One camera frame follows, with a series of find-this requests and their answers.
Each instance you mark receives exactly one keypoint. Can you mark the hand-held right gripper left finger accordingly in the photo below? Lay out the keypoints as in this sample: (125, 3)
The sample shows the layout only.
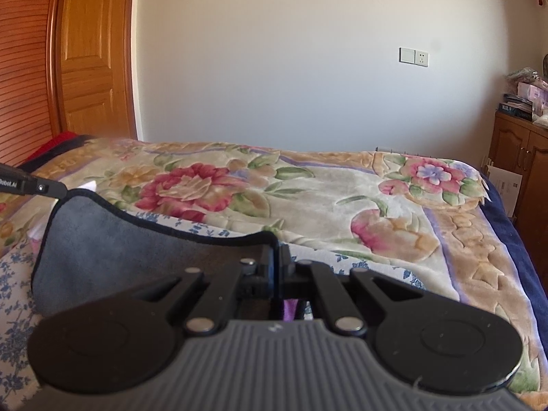
(272, 272)

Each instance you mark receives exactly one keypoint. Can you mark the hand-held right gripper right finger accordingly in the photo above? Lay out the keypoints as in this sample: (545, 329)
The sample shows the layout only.
(284, 272)

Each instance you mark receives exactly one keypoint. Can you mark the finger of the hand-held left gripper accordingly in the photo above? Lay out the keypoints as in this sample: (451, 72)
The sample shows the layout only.
(45, 188)

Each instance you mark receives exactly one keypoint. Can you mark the grey towel with black edge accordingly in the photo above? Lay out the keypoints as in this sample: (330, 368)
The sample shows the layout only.
(107, 244)

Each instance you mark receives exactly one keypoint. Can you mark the purple cloth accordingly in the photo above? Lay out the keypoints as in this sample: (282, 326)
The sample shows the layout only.
(291, 310)

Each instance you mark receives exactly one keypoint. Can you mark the red cloth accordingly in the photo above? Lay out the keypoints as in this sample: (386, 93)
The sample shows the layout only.
(58, 143)

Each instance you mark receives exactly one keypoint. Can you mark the floral plush blanket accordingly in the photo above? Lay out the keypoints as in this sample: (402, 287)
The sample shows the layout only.
(321, 197)

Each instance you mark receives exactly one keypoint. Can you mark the louvered wooden wardrobe door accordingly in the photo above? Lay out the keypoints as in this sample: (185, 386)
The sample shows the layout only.
(23, 64)

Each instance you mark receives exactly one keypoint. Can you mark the white sheet with blue flowers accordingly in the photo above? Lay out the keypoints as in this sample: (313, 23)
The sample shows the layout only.
(17, 308)

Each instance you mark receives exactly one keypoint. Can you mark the wooden panel door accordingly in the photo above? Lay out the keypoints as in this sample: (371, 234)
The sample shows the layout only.
(92, 51)

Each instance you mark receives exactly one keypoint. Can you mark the white cardboard sheet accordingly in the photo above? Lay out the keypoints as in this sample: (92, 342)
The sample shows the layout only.
(505, 188)

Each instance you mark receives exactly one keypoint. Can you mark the navy blue bed cover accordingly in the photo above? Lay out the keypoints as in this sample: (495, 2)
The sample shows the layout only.
(531, 274)

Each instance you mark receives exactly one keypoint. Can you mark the wooden cabinet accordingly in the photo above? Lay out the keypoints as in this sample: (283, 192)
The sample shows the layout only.
(524, 167)

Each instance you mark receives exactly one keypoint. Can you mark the dark book stack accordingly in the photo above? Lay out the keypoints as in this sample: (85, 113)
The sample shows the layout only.
(516, 109)

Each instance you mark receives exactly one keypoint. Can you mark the pink box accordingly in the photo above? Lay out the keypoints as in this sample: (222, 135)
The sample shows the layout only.
(533, 94)

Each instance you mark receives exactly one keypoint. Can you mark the clear plastic bag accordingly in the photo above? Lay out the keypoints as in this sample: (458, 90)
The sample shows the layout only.
(522, 75)

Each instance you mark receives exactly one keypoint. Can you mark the white wall switch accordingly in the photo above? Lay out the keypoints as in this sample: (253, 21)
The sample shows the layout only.
(407, 55)

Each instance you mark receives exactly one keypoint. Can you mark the white wall socket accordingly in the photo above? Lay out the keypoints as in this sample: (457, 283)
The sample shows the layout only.
(422, 58)

